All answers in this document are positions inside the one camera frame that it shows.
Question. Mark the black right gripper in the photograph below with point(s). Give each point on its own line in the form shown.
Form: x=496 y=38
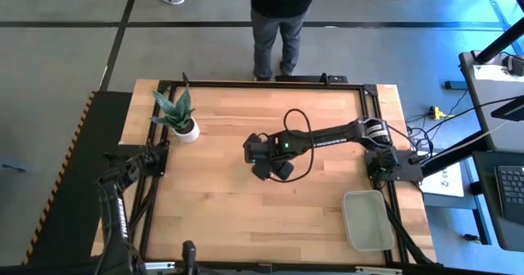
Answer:
x=257 y=148

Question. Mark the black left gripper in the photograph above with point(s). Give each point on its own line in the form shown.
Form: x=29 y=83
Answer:
x=189 y=258

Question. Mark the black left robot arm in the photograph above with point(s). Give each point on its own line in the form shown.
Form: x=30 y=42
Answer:
x=118 y=226

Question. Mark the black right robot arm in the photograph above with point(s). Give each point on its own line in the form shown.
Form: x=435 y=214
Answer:
x=340 y=138

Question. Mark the grey plastic basket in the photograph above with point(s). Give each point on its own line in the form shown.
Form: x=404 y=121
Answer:
x=366 y=222

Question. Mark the white round plant pot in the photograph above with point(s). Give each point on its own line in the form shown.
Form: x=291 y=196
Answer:
x=191 y=135

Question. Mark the green snake plant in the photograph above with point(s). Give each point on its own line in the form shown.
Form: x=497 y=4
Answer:
x=178 y=113

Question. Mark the black bar-shaped device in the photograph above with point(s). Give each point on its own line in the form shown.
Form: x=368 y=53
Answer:
x=311 y=78

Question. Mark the black mat with hazard stripe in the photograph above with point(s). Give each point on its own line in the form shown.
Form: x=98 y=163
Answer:
x=61 y=209

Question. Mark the yellow plug connector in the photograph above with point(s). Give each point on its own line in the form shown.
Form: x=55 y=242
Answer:
x=436 y=112

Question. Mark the white paper sheet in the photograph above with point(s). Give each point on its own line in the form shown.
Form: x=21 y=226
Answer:
x=450 y=185

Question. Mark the blue desk foot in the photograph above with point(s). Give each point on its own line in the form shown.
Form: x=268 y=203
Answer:
x=454 y=85

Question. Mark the dark grey desk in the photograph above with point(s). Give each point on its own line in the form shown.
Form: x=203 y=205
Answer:
x=487 y=209

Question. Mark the black computer monitor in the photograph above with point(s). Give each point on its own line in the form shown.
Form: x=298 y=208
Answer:
x=509 y=111

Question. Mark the black keyboard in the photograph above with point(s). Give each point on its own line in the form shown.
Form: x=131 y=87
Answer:
x=511 y=189

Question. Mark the black diagonal support pole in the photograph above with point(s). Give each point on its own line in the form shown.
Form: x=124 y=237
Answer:
x=501 y=41

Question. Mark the silver metal bracket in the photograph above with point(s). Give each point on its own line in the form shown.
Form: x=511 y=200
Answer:
x=161 y=266
x=378 y=270

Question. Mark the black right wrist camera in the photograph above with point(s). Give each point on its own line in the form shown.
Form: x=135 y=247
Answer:
x=282 y=170

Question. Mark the black aluminium table frame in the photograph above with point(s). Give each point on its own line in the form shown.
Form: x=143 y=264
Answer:
x=266 y=84

